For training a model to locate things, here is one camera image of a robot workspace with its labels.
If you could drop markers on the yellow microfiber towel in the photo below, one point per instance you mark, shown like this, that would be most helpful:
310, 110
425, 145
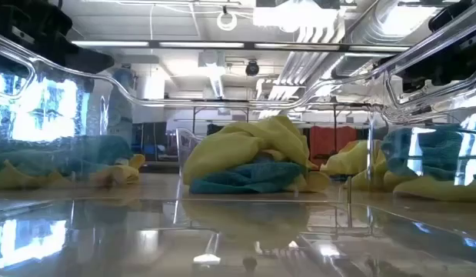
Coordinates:
318, 181
433, 190
349, 161
120, 175
30, 179
230, 150

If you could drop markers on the teal microfiber towel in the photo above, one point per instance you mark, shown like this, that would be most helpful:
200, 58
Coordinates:
68, 152
241, 179

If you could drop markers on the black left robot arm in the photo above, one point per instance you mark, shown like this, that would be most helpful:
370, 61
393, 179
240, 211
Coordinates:
30, 23

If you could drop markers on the blue microfiber towel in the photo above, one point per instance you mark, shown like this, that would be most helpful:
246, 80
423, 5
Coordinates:
437, 154

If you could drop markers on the clear plastic basket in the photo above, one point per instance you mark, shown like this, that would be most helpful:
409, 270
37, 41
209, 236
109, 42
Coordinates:
237, 231
185, 144

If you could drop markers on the dark cabinet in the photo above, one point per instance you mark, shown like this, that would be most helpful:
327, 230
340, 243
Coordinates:
149, 140

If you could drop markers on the red cabinet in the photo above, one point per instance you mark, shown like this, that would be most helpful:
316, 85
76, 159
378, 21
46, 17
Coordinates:
330, 142

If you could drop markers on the black overhead camera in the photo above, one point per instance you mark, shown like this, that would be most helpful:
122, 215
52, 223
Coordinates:
252, 68

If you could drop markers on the black overhead frame beam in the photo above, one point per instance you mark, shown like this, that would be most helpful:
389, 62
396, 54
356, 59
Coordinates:
154, 44

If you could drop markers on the silver ventilation duct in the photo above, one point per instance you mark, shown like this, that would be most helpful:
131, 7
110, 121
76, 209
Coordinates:
370, 31

